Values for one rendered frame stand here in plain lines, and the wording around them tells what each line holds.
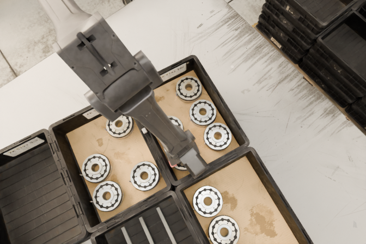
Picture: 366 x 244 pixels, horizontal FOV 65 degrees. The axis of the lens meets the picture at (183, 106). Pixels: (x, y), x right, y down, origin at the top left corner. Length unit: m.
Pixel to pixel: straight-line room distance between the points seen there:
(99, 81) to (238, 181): 0.76
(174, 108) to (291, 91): 0.54
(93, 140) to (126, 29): 0.60
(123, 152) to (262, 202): 0.53
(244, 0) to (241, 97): 1.30
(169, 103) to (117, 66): 0.73
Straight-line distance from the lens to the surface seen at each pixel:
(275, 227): 1.10
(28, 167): 1.23
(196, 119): 1.07
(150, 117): 0.52
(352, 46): 1.98
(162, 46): 1.39
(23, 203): 1.23
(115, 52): 0.40
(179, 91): 1.11
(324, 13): 1.89
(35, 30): 2.60
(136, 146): 1.10
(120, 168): 1.10
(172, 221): 1.06
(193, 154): 0.81
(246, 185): 1.08
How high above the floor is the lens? 1.89
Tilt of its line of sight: 71 degrees down
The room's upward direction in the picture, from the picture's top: 7 degrees counter-clockwise
